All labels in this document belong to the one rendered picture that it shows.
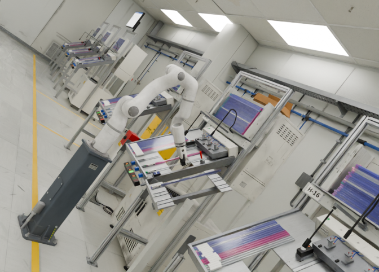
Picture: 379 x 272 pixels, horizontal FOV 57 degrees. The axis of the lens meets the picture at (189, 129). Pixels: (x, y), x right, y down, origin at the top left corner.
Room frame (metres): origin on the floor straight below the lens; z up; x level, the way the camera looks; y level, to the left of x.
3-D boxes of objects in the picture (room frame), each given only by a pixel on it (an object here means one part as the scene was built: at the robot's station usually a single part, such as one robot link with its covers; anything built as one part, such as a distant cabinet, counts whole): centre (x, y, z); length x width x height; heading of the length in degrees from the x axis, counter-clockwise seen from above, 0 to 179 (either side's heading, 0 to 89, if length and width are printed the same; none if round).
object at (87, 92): (7.13, 2.04, 0.95); 1.36 x 0.82 x 1.90; 120
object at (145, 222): (3.08, -0.35, 0.31); 0.70 x 0.65 x 0.62; 30
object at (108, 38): (8.38, 2.78, 0.95); 1.37 x 0.82 x 1.90; 120
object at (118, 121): (2.37, 0.43, 1.00); 0.19 x 0.12 x 0.24; 31
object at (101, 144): (2.34, 0.41, 0.79); 0.19 x 0.19 x 0.18
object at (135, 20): (7.05, 2.17, 2.10); 0.58 x 0.14 x 0.41; 30
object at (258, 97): (3.21, -0.48, 1.82); 0.68 x 0.30 x 0.20; 30
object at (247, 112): (2.97, -0.27, 1.52); 0.51 x 0.13 x 0.27; 30
